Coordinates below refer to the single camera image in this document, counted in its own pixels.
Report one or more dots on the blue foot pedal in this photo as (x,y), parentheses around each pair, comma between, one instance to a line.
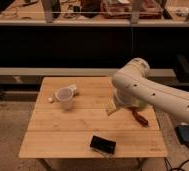
(182,132)

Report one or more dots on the black rectangular box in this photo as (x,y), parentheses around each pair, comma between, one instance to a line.
(103,145)

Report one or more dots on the yellow sponge block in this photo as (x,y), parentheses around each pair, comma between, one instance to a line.
(111,108)

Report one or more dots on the wooden folding table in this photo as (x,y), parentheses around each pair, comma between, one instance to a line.
(54,133)

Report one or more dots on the green round plate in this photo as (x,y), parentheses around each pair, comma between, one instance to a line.
(138,106)

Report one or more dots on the long metal shelf rail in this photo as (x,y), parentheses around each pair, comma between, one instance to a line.
(57,71)

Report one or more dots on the red-brown handled tool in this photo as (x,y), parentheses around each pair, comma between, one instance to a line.
(140,119)

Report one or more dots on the white crumpled object behind cup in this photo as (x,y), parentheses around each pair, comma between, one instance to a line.
(74,89)

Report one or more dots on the clear plastic measuring cup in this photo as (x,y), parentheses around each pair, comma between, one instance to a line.
(65,97)

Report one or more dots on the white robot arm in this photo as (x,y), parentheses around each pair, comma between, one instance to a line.
(131,82)

